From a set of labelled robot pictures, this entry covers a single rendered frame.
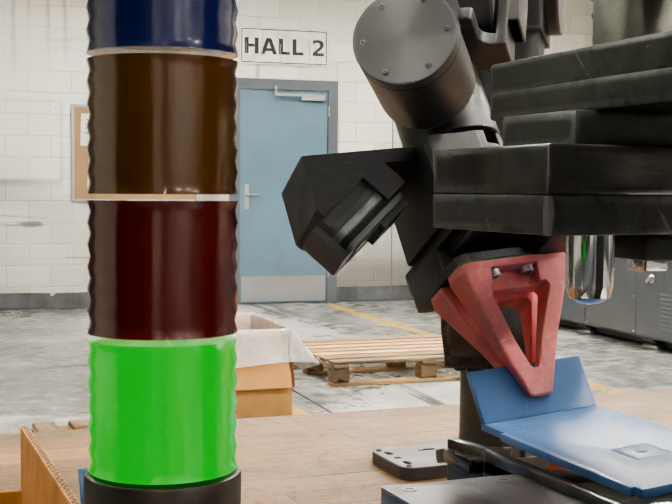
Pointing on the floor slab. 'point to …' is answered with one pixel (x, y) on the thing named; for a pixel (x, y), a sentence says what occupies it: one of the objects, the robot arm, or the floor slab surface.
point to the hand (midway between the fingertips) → (533, 383)
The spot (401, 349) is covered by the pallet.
